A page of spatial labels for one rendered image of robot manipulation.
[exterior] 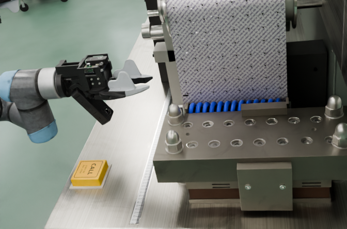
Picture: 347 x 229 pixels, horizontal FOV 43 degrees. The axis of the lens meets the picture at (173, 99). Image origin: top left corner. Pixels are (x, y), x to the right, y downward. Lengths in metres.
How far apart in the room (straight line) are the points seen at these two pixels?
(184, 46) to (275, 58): 0.20
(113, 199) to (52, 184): 1.59
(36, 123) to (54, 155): 1.68
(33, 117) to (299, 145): 0.62
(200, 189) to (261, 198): 0.13
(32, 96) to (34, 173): 1.67
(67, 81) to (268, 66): 0.46
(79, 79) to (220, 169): 0.39
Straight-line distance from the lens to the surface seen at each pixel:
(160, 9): 0.95
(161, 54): 1.05
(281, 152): 0.85
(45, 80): 1.05
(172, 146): 0.87
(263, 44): 0.93
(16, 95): 1.09
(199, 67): 0.96
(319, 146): 0.87
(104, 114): 1.07
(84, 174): 1.06
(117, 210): 0.98
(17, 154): 2.94
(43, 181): 2.64
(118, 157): 1.12
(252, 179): 0.85
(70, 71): 1.02
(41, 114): 1.11
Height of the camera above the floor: 1.58
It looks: 31 degrees down
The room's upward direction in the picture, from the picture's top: 11 degrees counter-clockwise
